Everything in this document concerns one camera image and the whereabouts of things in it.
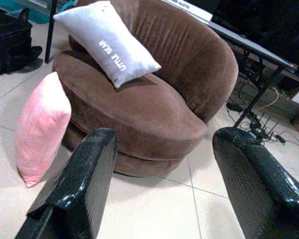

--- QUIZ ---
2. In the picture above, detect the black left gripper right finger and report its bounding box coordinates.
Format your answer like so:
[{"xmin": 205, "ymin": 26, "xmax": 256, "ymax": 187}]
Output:
[{"xmin": 212, "ymin": 126, "xmax": 299, "ymax": 239}]

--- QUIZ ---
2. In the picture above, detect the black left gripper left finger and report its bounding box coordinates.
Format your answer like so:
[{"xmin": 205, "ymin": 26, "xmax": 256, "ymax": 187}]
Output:
[{"xmin": 14, "ymin": 127, "xmax": 119, "ymax": 239}]

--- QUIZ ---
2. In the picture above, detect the pink square pillow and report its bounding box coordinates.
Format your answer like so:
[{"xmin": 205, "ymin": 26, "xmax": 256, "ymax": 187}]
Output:
[{"xmin": 14, "ymin": 71, "xmax": 72, "ymax": 188}]

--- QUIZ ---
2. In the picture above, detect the brown round sofa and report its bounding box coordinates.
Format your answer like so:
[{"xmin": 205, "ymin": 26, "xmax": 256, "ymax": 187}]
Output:
[{"xmin": 52, "ymin": 0, "xmax": 239, "ymax": 178}]

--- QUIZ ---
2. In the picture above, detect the grey printed long pillow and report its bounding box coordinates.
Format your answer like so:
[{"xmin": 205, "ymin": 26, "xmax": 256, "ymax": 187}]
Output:
[{"xmin": 53, "ymin": 0, "xmax": 162, "ymax": 89}]

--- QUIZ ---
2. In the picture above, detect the black power adapter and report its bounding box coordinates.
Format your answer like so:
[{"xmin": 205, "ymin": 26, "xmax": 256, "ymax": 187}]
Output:
[
  {"xmin": 275, "ymin": 134, "xmax": 288, "ymax": 145},
  {"xmin": 226, "ymin": 102, "xmax": 244, "ymax": 113}
]

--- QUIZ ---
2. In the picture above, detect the black wifi router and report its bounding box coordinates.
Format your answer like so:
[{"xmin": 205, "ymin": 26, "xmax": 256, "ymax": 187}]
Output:
[{"xmin": 248, "ymin": 112, "xmax": 277, "ymax": 143}]

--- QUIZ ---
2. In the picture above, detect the black folding table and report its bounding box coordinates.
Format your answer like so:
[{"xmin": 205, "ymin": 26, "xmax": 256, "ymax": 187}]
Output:
[{"xmin": 206, "ymin": 19, "xmax": 299, "ymax": 129}]

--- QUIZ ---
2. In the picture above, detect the black metal pole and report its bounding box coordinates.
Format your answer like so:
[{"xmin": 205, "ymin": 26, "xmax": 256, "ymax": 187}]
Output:
[{"xmin": 44, "ymin": 0, "xmax": 58, "ymax": 64}]

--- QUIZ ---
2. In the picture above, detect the black suitcase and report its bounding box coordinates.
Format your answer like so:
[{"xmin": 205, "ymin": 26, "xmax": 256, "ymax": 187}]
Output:
[{"xmin": 0, "ymin": 7, "xmax": 43, "ymax": 77}]

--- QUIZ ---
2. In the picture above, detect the black flat monitor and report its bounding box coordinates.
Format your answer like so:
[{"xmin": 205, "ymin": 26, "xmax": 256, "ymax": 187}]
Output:
[{"xmin": 211, "ymin": 0, "xmax": 299, "ymax": 68}]

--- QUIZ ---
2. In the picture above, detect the teal plastic container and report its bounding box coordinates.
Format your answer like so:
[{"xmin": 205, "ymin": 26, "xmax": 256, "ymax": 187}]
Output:
[{"xmin": 0, "ymin": 0, "xmax": 50, "ymax": 23}]

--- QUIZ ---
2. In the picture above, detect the white printed box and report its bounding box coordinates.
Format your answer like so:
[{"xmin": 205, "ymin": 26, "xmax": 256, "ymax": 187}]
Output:
[{"xmin": 164, "ymin": 0, "xmax": 214, "ymax": 24}]

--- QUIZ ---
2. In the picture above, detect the black floor cable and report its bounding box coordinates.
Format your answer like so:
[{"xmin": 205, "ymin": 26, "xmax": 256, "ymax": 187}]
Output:
[{"xmin": 226, "ymin": 109, "xmax": 299, "ymax": 147}]

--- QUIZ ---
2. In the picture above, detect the beige cable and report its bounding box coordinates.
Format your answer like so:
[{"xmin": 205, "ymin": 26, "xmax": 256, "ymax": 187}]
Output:
[{"xmin": 253, "ymin": 86, "xmax": 280, "ymax": 111}]

